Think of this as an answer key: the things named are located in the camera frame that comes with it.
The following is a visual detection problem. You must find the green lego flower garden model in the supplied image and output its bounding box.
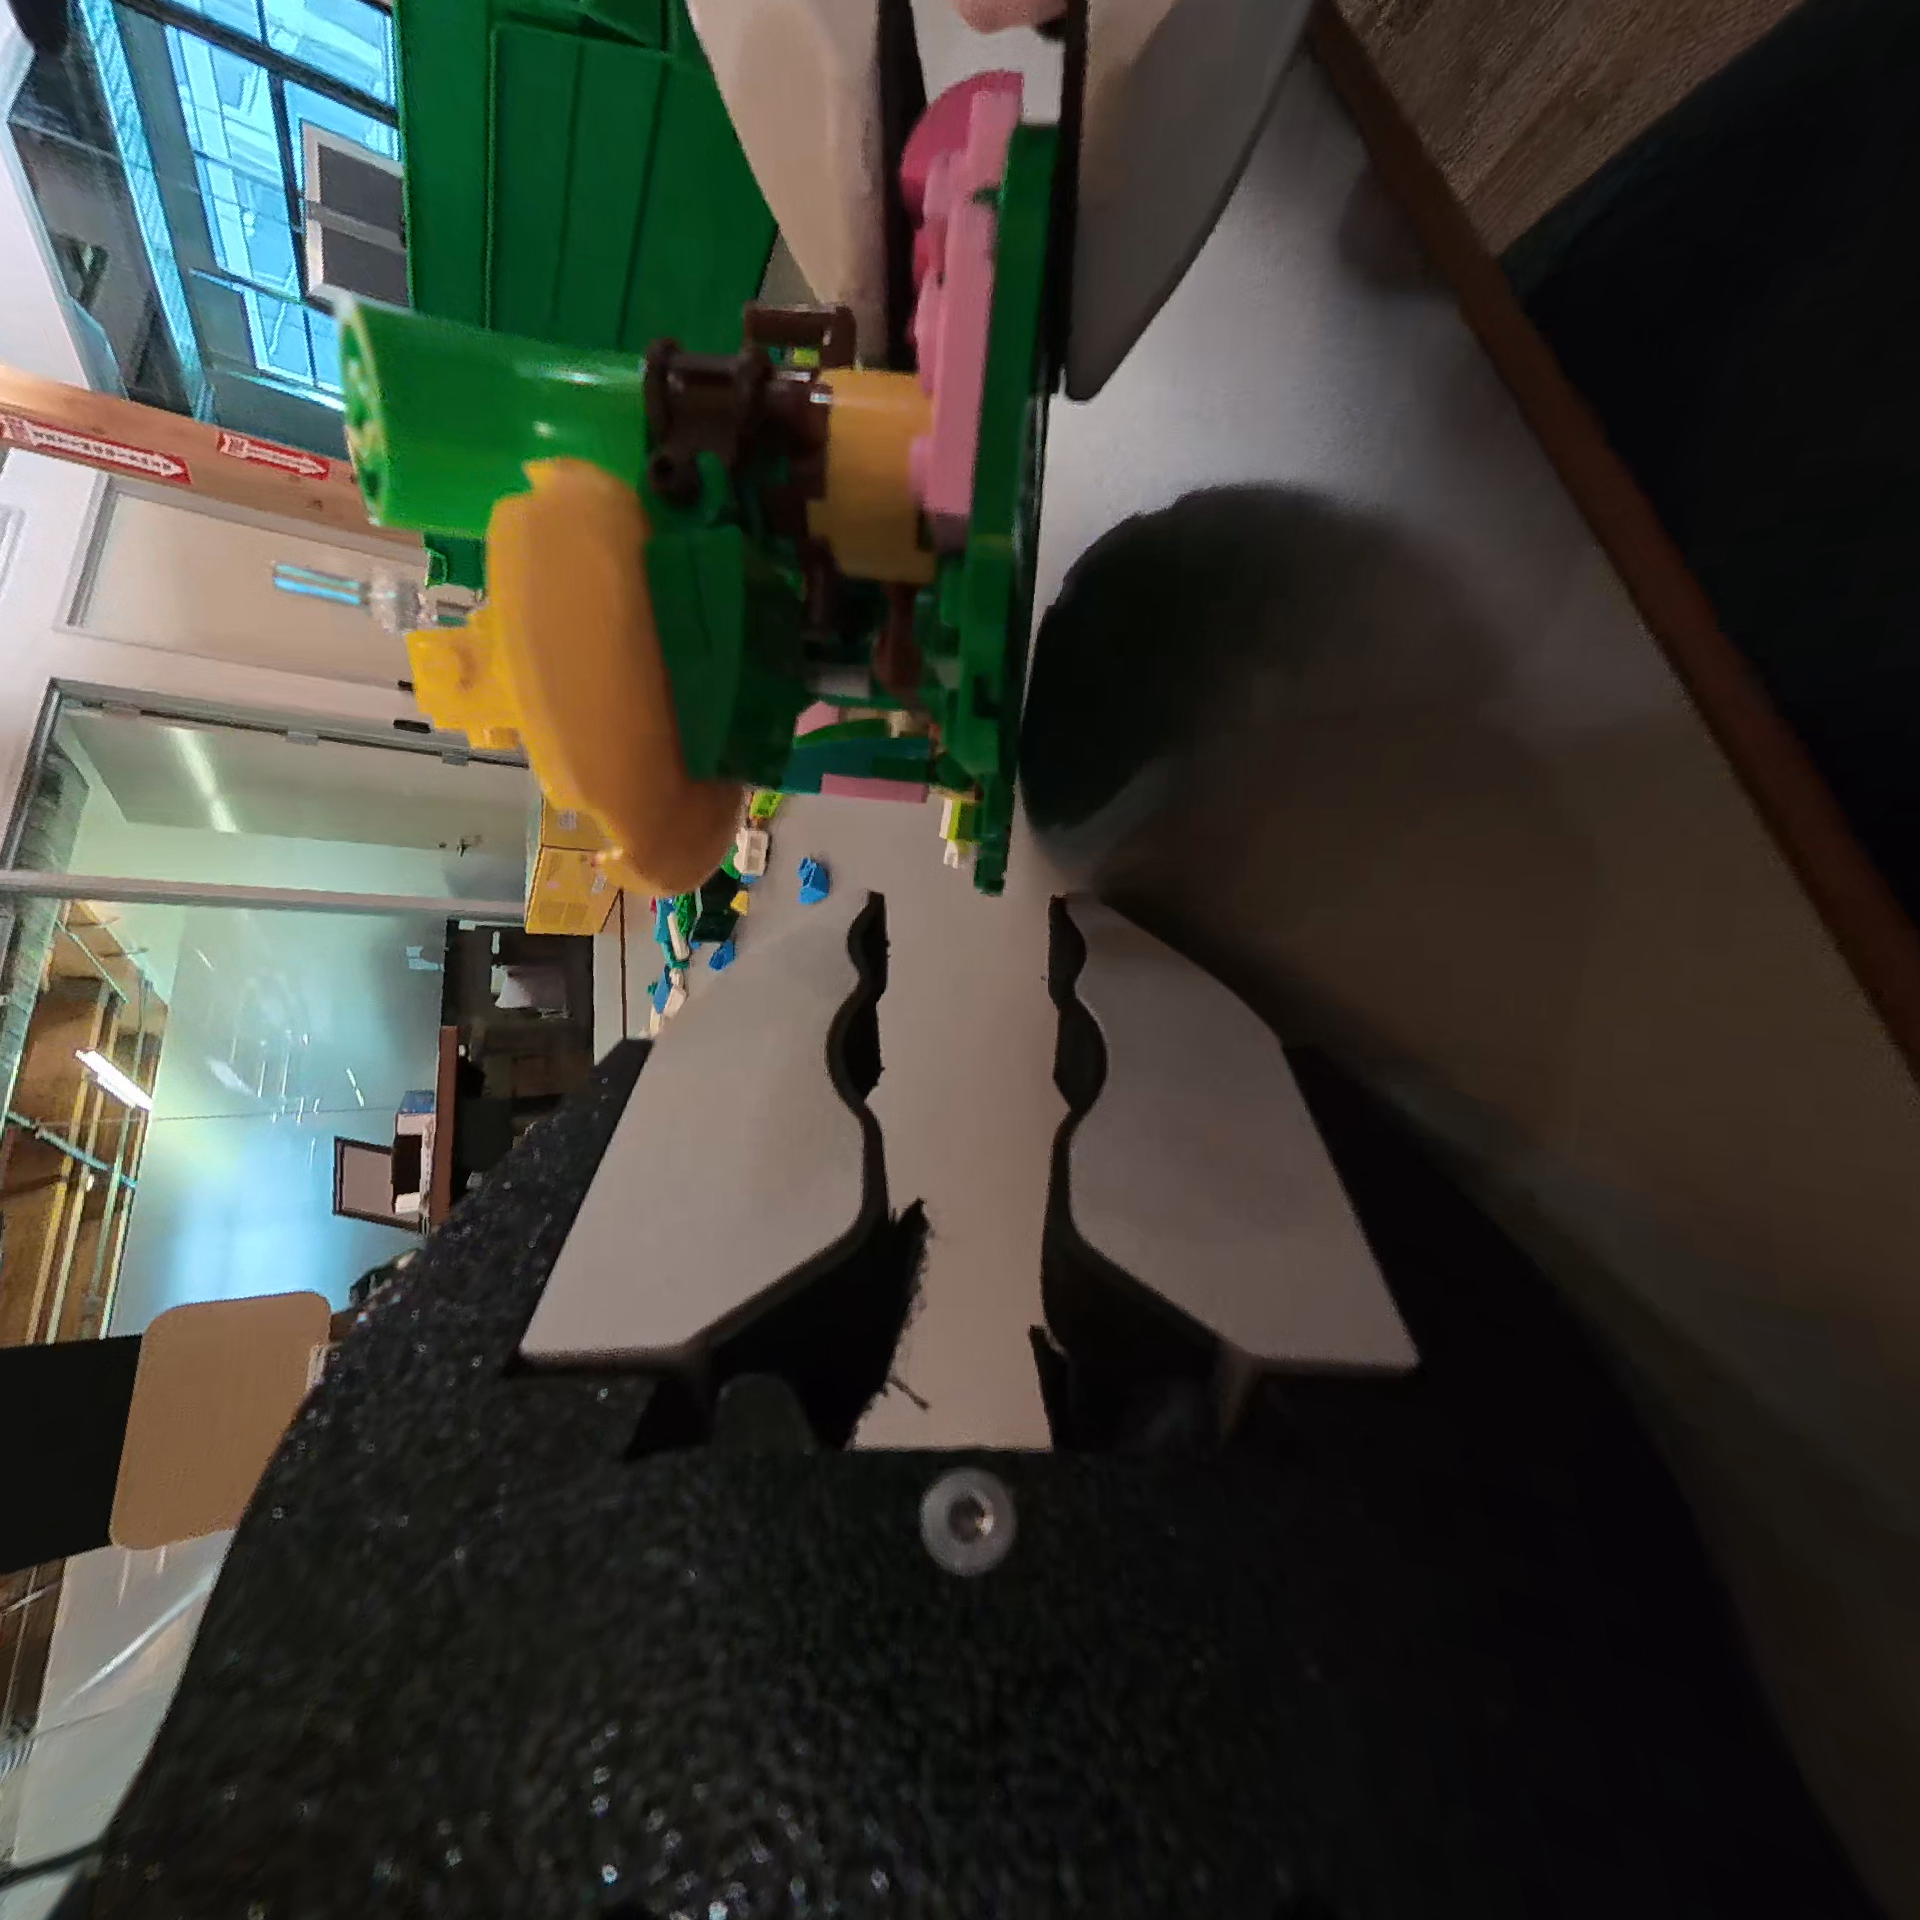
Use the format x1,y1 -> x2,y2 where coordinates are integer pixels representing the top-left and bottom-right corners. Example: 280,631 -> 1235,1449
333,65 -> 1069,903

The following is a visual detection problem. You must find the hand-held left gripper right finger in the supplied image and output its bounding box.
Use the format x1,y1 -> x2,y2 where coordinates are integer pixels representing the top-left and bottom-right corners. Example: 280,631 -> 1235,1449
1030,896 -> 1422,1456

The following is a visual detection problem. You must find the dark framed board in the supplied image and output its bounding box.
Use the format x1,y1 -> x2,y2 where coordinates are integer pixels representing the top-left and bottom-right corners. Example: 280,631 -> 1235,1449
331,1136 -> 437,1225

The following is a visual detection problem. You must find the green plastic storage bin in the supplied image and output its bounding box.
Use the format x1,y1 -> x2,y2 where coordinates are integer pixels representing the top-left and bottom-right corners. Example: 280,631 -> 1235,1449
392,0 -> 783,590

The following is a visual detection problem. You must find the dark wooden desk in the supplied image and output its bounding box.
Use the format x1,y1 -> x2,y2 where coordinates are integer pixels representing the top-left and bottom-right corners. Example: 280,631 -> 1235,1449
432,1026 -> 471,1234

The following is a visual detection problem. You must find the black framed window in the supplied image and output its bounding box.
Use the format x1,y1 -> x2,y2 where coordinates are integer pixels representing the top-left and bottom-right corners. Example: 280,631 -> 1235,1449
86,0 -> 408,405

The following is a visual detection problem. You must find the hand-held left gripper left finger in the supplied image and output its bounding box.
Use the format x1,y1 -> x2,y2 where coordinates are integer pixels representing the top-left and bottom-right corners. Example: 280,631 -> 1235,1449
517,888 -> 932,1461

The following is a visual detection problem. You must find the pile of loose lego bricks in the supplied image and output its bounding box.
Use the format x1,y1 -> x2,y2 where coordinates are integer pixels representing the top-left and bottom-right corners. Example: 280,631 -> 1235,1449
644,784 -> 1010,1040

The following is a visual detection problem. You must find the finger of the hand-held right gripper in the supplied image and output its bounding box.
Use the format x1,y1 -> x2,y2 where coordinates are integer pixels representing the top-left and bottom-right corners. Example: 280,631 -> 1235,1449
680,0 -> 924,368
1056,0 -> 1320,405

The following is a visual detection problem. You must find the white door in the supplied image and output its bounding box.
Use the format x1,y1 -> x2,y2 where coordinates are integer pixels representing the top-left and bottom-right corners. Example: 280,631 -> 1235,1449
63,477 -> 453,688

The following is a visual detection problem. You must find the yellow lego set box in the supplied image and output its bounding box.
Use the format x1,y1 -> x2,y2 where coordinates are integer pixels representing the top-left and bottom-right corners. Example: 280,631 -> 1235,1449
525,801 -> 626,942

